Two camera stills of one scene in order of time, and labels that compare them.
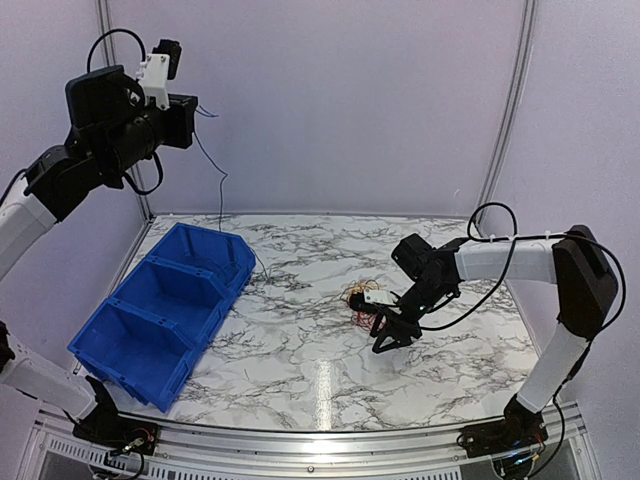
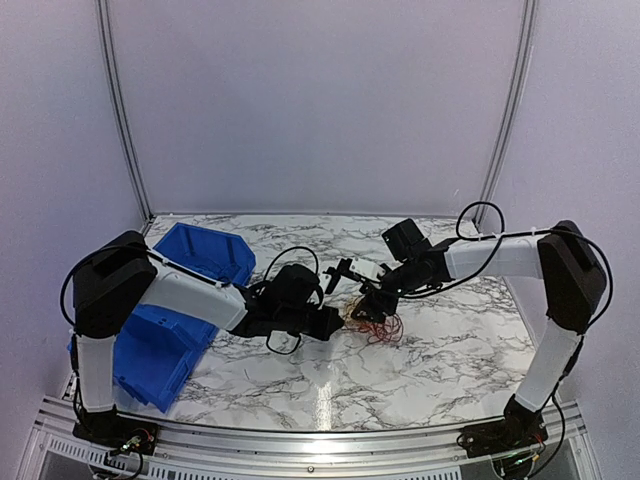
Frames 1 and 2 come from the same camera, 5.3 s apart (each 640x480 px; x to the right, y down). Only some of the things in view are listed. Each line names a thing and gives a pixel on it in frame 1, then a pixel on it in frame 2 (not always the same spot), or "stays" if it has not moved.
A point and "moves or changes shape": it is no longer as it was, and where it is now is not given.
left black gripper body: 176,134 to 320,330
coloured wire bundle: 362,320 moves or changes shape
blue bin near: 137,351 stays
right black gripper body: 401,326 to 389,305
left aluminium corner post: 111,59 stays
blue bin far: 227,255 stays
